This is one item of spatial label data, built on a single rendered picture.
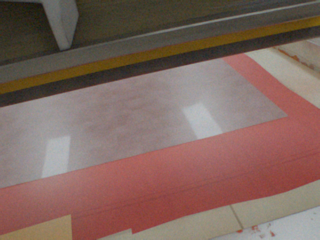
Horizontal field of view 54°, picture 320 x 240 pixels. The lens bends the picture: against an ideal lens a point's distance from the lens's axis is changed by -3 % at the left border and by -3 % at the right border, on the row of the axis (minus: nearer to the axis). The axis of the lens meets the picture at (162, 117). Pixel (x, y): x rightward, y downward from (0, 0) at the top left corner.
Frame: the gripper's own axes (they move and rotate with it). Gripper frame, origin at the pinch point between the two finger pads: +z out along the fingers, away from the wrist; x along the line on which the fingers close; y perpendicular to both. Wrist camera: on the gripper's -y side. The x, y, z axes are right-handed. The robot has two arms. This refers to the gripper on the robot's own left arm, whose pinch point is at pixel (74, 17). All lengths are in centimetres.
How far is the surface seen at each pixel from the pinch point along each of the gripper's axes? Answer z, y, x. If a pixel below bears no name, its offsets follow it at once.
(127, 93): 13.8, -2.4, -17.9
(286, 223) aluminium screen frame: 10.3, -8.6, 11.0
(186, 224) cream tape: 13.8, -4.0, 6.1
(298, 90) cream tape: 13.7, -21.0, -8.0
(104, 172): 13.8, 1.3, -2.2
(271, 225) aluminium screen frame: 10.3, -7.8, 10.9
